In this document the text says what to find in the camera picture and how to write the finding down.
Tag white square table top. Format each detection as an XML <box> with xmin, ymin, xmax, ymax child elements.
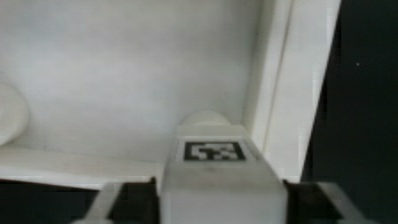
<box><xmin>0</xmin><ymin>0</ymin><xmax>343</xmax><ymax>188</ymax></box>

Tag white table leg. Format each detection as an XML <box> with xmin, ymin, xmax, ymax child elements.
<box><xmin>160</xmin><ymin>111</ymin><xmax>288</xmax><ymax>224</ymax></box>

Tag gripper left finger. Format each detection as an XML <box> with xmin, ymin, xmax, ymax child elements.
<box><xmin>70</xmin><ymin>182</ymin><xmax>134</xmax><ymax>224</ymax></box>

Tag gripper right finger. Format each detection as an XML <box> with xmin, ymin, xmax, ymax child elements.
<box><xmin>317</xmin><ymin>182</ymin><xmax>377</xmax><ymax>224</ymax></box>

